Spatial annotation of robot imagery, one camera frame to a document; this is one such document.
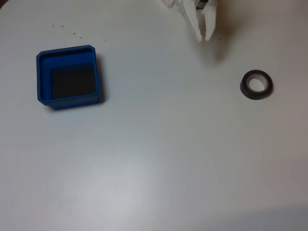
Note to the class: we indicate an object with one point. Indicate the black tape roll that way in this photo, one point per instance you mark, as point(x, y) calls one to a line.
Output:
point(244, 89)

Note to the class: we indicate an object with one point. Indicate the blue plastic box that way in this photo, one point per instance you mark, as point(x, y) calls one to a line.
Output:
point(43, 79)

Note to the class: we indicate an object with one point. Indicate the black pad box liner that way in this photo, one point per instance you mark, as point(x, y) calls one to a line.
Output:
point(72, 81)

